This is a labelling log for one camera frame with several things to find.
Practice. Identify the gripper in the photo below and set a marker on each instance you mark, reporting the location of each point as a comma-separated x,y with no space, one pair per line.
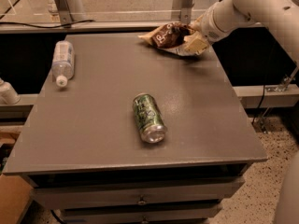
207,26

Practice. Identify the brown chip bag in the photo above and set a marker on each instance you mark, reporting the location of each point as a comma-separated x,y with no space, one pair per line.
170,38

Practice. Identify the clear plastic water bottle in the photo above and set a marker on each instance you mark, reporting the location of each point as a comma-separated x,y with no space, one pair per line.
63,63

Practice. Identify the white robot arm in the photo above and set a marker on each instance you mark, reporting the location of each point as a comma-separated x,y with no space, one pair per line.
281,18

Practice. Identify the green soda can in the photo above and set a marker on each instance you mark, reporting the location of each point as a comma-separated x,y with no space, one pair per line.
148,119

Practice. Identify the grey drawer cabinet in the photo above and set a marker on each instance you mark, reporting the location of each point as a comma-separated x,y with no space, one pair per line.
86,134

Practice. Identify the upper grey drawer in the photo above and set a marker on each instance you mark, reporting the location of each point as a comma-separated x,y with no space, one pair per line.
142,193

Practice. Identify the grey drawer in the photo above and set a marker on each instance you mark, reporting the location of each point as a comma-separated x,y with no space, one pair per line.
142,193
142,214

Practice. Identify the lower grey drawer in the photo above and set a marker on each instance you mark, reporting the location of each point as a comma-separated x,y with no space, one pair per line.
142,214

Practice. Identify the white pipe at left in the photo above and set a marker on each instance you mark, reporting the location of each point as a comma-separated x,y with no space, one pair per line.
8,93

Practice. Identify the brown cardboard box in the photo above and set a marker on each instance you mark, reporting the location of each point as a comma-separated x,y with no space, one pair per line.
14,199

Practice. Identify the grey metal bracket right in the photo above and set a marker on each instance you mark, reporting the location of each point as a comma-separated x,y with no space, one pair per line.
182,10

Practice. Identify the grey metal bracket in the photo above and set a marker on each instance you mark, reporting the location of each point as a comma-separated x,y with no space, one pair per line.
182,10
64,13

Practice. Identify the grey metal bracket left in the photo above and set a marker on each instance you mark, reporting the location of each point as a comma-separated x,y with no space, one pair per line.
64,13

